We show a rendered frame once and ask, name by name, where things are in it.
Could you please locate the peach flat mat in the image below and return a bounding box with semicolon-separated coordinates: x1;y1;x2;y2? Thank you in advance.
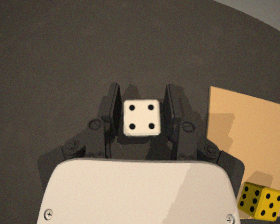
206;86;280;205

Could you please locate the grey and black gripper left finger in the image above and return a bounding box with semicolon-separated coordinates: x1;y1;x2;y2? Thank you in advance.
37;83;122;193

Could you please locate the yellow die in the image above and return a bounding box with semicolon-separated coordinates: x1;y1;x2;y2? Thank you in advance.
237;182;280;221

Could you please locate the white die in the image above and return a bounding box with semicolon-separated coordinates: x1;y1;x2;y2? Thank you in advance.
124;100;161;137

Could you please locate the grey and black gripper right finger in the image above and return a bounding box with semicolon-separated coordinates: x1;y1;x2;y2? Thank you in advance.
163;84;245;199

